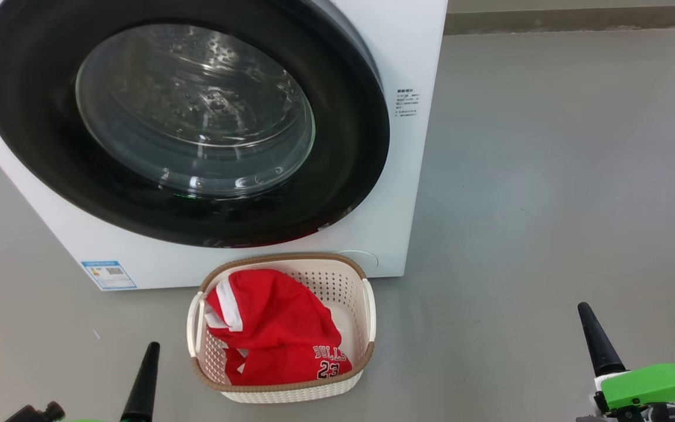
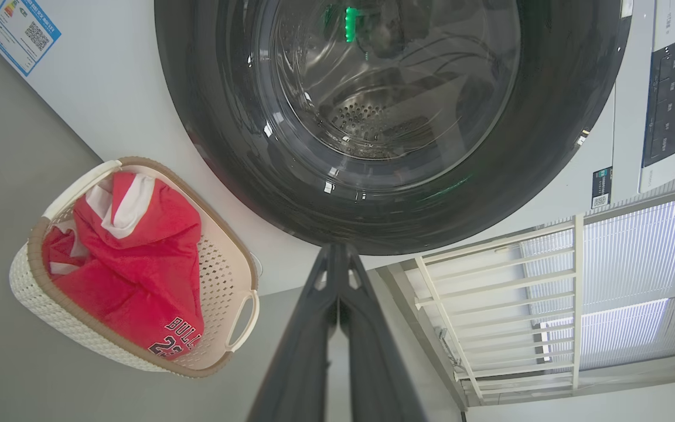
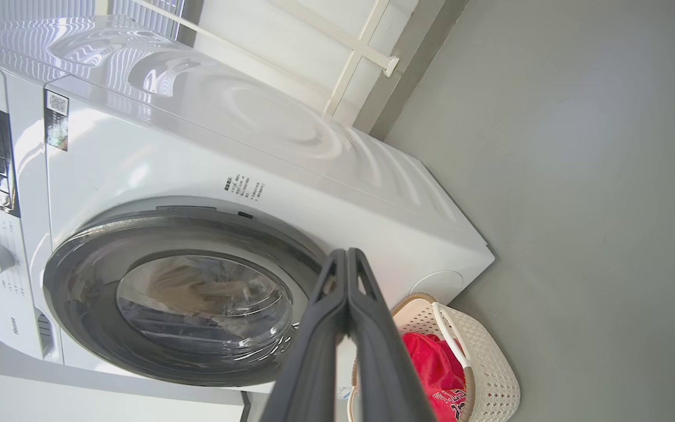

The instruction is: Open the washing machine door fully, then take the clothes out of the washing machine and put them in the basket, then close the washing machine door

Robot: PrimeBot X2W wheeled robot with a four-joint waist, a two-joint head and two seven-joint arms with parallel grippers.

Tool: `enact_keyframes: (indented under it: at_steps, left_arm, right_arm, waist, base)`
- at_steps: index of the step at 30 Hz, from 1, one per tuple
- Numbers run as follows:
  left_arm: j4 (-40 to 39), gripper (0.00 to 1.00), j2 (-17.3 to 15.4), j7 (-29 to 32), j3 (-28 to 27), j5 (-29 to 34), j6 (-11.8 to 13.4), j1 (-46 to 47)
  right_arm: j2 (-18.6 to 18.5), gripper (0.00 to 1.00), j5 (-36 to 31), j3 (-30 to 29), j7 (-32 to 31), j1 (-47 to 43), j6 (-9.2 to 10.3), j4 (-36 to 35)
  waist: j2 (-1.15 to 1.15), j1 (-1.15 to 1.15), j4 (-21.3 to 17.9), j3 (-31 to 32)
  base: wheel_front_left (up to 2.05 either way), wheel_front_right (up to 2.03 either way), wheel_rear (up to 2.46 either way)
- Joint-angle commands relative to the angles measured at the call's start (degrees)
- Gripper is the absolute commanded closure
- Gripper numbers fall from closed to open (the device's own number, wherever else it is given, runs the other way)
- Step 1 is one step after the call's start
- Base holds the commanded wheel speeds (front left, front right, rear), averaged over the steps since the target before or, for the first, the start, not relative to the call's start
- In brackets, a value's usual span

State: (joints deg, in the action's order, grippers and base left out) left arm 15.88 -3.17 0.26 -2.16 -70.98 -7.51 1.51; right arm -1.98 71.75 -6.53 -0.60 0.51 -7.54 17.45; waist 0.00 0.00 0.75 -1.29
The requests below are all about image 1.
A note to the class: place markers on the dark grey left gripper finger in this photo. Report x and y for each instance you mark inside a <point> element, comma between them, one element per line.
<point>143,392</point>

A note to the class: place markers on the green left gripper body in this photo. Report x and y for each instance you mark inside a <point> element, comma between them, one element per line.
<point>82,420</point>

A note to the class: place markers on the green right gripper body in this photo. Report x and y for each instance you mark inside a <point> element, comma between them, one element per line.
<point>654,384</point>

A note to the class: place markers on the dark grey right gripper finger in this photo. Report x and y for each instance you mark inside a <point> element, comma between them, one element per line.
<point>601,351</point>

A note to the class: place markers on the red basketball jersey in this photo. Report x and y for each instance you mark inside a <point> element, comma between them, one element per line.
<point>279,328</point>

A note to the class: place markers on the black round washer door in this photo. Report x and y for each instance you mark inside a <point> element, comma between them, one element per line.
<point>33,146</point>

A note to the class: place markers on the cream perforated laundry basket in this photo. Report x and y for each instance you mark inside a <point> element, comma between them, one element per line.
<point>337,287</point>

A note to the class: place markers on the white washing machine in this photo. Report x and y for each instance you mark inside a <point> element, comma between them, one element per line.
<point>408,176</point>

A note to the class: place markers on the washing machine drum opening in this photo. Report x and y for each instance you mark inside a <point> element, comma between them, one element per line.
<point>197,88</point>

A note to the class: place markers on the blue energy label sticker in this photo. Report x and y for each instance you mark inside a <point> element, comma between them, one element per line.
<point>109,275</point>

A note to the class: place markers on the round white filter cover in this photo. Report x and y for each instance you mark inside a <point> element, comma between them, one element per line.
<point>361,261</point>

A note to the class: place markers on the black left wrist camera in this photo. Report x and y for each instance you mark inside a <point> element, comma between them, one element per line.
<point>36,413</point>

